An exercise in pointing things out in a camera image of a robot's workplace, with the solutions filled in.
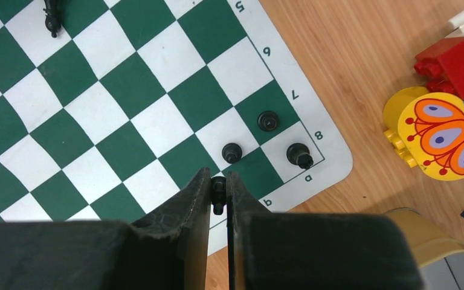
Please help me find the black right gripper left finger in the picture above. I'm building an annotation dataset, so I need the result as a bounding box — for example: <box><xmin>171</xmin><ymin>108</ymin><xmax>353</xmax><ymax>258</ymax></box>
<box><xmin>0</xmin><ymin>167</ymin><xmax>211</xmax><ymax>289</ymax></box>

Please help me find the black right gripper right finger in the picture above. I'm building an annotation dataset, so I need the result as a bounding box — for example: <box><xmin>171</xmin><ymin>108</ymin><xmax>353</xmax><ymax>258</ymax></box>
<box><xmin>226</xmin><ymin>172</ymin><xmax>424</xmax><ymax>289</ymax></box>

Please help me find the black knight piece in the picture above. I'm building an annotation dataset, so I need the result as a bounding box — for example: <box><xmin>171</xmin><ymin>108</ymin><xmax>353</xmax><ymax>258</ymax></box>
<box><xmin>211</xmin><ymin>176</ymin><xmax>227</xmax><ymax>216</ymax></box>

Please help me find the black bishop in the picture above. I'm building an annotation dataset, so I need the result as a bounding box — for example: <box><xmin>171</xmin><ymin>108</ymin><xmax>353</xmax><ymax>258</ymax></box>
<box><xmin>43</xmin><ymin>0</ymin><xmax>62</xmax><ymax>38</ymax></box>

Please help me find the green white chess mat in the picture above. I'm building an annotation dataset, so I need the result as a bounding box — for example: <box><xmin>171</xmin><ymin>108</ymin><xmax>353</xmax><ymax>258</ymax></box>
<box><xmin>0</xmin><ymin>0</ymin><xmax>354</xmax><ymax>256</ymax></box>

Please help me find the metal tin with black pieces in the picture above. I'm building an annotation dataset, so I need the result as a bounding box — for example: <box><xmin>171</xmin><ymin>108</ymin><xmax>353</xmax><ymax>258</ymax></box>
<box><xmin>385</xmin><ymin>208</ymin><xmax>464</xmax><ymax>289</ymax></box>

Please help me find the black rook corner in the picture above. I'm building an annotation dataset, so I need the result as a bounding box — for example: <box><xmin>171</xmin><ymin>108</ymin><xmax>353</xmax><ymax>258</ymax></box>
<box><xmin>286</xmin><ymin>143</ymin><xmax>314</xmax><ymax>170</ymax></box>

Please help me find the black pawn by corner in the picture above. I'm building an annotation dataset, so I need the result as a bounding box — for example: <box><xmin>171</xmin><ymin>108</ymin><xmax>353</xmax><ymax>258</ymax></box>
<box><xmin>257</xmin><ymin>111</ymin><xmax>279</xmax><ymax>132</ymax></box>

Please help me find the toy block car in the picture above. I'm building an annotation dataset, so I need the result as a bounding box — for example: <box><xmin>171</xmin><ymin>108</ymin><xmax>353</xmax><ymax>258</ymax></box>
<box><xmin>382</xmin><ymin>11</ymin><xmax>464</xmax><ymax>181</ymax></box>

